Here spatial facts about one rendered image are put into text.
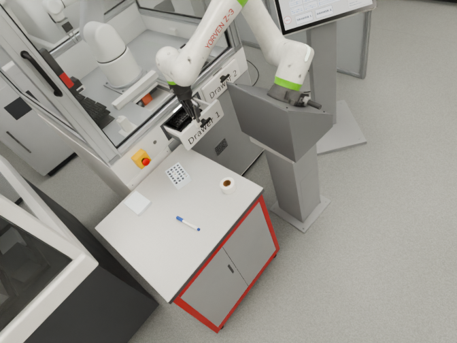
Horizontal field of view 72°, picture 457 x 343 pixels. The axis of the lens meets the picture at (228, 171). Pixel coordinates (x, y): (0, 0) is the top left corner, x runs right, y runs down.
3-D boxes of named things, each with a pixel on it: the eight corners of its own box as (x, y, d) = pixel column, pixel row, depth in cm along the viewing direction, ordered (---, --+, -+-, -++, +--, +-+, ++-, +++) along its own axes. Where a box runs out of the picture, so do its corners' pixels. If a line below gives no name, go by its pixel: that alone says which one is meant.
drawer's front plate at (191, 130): (224, 115, 170) (218, 99, 162) (188, 151, 161) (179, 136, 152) (222, 113, 171) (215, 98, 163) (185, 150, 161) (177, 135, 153)
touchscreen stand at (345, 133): (366, 143, 234) (381, 8, 157) (306, 158, 240) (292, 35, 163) (344, 102, 266) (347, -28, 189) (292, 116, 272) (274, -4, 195)
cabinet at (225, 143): (270, 150, 255) (249, 67, 194) (183, 249, 221) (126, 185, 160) (192, 116, 308) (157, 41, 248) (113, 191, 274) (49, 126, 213)
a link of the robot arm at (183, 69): (229, 5, 122) (211, -14, 114) (247, 12, 115) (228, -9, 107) (179, 84, 129) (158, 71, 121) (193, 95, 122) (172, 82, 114)
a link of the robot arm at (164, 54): (168, 37, 129) (146, 51, 127) (183, 47, 121) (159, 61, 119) (181, 67, 139) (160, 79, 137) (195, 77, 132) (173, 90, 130)
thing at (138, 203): (151, 203, 153) (150, 201, 152) (139, 216, 151) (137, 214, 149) (137, 192, 161) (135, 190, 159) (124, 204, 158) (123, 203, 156)
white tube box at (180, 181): (192, 180, 156) (189, 175, 153) (177, 190, 154) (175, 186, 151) (181, 166, 163) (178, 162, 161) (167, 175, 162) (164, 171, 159)
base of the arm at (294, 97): (324, 113, 140) (329, 101, 138) (308, 113, 129) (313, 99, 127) (277, 94, 154) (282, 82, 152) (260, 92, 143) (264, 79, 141)
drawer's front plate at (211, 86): (240, 74, 189) (236, 58, 180) (209, 105, 179) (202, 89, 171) (238, 73, 190) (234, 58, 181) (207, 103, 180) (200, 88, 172)
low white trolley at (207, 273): (284, 254, 199) (263, 187, 142) (222, 339, 179) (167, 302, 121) (219, 211, 232) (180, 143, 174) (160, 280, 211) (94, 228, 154)
